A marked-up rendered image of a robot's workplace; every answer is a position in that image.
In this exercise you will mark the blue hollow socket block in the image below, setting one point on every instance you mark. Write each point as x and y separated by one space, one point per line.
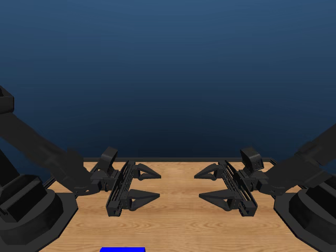
122 249

